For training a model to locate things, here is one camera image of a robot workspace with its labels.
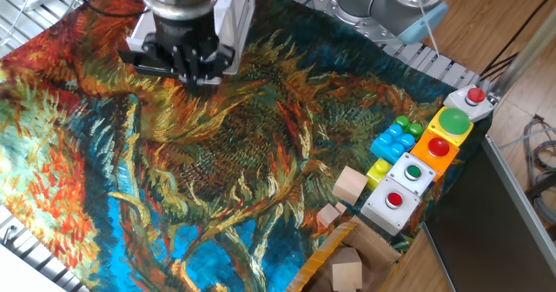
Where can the tiny wooden cube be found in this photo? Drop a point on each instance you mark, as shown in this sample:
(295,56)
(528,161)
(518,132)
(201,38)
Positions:
(341,208)

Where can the white plastic drawer cabinet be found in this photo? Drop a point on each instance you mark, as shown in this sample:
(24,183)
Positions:
(241,18)

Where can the yellow box green dome button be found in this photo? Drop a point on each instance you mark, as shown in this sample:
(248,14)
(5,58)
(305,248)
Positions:
(454,121)

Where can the green toy building block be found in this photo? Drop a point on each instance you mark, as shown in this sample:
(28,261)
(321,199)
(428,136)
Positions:
(415,130)

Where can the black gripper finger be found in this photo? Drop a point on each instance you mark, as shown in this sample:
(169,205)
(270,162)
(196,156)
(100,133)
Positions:
(163,53)
(217,64)

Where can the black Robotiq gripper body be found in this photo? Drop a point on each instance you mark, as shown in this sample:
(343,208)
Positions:
(184,33)

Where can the white box green button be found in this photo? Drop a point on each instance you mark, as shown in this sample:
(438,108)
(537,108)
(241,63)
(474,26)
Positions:
(412,172)

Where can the aluminium frame post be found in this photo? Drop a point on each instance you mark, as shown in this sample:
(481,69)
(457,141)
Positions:
(521,57)

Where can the large white box red button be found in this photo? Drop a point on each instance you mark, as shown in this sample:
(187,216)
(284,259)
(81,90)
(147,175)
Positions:
(382,214)

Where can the dark grey panel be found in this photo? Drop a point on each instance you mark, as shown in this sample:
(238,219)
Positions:
(478,222)

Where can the wooden block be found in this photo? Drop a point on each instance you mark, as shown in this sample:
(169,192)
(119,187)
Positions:
(347,270)

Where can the orange box red button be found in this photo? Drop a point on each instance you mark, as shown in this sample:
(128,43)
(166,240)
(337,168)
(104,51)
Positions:
(436,148)

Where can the cardboard box with shipping label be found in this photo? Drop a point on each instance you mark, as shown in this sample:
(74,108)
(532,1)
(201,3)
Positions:
(373,244)

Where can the yellow-green toy building block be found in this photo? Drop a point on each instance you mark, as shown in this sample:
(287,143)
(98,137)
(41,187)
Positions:
(379,172)

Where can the sunflower painting table cloth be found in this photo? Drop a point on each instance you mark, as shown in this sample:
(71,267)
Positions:
(260,153)

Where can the small white box red button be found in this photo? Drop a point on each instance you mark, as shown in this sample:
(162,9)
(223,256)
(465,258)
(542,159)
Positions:
(473,96)

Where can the large wooden cube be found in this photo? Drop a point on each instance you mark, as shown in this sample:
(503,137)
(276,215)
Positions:
(349,185)

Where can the small wooden cube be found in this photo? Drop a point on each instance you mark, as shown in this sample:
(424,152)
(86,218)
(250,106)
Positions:
(328,216)

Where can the blue toy building block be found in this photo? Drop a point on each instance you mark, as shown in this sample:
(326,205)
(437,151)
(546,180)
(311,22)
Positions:
(391,146)

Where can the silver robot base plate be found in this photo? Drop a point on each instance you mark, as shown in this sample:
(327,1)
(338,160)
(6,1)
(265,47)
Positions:
(323,1)

